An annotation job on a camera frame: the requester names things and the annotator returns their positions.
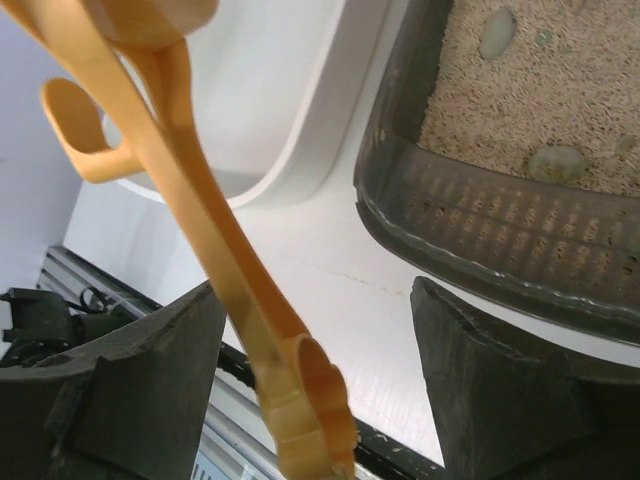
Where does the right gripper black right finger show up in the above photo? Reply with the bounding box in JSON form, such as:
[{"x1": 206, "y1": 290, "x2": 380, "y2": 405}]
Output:
[{"x1": 410, "y1": 277, "x2": 639, "y2": 479}]

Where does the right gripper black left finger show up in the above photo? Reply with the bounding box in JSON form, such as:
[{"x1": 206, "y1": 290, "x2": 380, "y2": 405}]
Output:
[{"x1": 1, "y1": 284, "x2": 225, "y2": 479}]

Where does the orange plastic litter scoop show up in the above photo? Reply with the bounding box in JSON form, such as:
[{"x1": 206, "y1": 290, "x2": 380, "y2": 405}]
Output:
[{"x1": 2, "y1": 1, "x2": 358, "y2": 479}]

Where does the grey-green litter clump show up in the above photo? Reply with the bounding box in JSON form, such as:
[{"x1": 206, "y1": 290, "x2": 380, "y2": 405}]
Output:
[
  {"x1": 527, "y1": 145, "x2": 587, "y2": 184},
  {"x1": 479, "y1": 7, "x2": 517, "y2": 60}
]

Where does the dark grey litter box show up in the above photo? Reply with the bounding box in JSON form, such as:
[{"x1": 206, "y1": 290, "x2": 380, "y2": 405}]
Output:
[{"x1": 354, "y1": 1, "x2": 639, "y2": 344}]

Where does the white plastic waste tub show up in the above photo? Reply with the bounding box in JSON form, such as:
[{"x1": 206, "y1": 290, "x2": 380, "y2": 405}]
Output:
[{"x1": 99, "y1": 0, "x2": 401, "y2": 212}]

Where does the aluminium mounting rail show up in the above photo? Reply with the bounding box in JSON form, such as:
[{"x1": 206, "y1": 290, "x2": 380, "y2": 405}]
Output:
[{"x1": 34, "y1": 243, "x2": 446, "y2": 480}]

